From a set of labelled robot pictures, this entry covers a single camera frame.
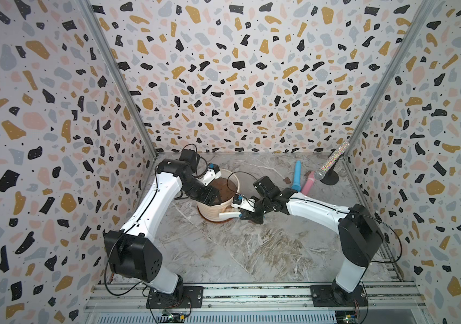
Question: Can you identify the cream ceramic pot with soil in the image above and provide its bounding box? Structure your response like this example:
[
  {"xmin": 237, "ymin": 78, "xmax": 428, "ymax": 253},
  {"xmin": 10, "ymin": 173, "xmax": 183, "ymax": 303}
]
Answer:
[{"xmin": 197, "ymin": 169, "xmax": 240, "ymax": 216}]

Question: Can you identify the white scrub brush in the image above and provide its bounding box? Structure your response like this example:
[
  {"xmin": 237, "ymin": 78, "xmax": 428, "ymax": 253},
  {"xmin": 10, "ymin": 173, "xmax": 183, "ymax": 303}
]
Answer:
[{"xmin": 218, "ymin": 208, "xmax": 241, "ymax": 221}]

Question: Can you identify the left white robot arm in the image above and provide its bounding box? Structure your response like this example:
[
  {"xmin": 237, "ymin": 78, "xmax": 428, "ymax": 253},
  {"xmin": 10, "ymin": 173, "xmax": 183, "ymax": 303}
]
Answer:
[{"xmin": 103, "ymin": 159, "xmax": 221, "ymax": 299}]

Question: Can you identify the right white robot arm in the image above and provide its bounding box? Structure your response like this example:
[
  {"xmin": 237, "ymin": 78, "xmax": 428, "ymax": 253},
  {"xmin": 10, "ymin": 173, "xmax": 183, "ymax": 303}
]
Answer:
[{"xmin": 231, "ymin": 176, "xmax": 383, "ymax": 294}]

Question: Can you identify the blue toy microphone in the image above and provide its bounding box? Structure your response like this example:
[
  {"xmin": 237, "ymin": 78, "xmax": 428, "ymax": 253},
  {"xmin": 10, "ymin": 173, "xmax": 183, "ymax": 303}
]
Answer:
[{"xmin": 291, "ymin": 161, "xmax": 302, "ymax": 192}]

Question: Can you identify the terracotta saucer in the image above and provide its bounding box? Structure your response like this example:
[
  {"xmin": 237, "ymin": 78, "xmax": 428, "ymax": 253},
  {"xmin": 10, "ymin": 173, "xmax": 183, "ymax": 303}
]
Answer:
[{"xmin": 199, "ymin": 212, "xmax": 231, "ymax": 223}]

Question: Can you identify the pink toy microphone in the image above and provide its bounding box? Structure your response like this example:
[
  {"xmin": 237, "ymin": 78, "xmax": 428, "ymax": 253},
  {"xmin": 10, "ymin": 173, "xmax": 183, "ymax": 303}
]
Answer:
[{"xmin": 301, "ymin": 171, "xmax": 316, "ymax": 196}]

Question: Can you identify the black microphone stand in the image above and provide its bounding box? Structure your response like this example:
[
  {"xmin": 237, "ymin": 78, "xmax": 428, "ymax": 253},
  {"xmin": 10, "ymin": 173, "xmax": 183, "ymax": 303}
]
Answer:
[{"xmin": 320, "ymin": 159, "xmax": 339, "ymax": 186}]

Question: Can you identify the glitter silver microphone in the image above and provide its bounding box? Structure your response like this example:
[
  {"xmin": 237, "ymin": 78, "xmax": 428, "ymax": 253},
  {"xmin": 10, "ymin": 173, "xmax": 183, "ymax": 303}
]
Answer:
[{"xmin": 314, "ymin": 141, "xmax": 350, "ymax": 180}]

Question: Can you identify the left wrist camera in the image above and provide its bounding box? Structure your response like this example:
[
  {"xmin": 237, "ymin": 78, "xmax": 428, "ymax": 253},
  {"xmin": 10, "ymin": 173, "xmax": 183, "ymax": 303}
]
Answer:
[{"xmin": 200, "ymin": 163, "xmax": 222, "ymax": 186}]

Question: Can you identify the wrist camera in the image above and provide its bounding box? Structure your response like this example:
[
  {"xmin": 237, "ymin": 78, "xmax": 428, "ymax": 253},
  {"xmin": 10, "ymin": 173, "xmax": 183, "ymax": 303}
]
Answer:
[
  {"xmin": 200, "ymin": 163, "xmax": 222, "ymax": 186},
  {"xmin": 231, "ymin": 193, "xmax": 256, "ymax": 213}
]

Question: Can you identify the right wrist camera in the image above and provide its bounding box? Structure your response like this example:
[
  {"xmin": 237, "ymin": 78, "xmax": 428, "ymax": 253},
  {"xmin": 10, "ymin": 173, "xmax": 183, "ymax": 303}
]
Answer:
[{"xmin": 231, "ymin": 193, "xmax": 256, "ymax": 213}]

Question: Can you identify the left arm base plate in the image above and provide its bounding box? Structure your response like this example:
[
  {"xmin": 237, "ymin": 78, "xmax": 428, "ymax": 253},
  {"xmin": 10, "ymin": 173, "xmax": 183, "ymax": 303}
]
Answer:
[{"xmin": 146, "ymin": 286, "xmax": 204, "ymax": 309}]

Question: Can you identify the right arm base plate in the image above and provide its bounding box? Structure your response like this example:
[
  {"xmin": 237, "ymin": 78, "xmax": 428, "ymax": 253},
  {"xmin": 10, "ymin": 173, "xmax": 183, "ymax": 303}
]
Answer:
[{"xmin": 310, "ymin": 283, "xmax": 368, "ymax": 307}]

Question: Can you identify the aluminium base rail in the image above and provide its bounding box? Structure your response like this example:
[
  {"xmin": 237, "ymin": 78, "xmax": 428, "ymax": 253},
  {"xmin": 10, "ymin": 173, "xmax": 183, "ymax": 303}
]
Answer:
[{"xmin": 85, "ymin": 282, "xmax": 433, "ymax": 323}]

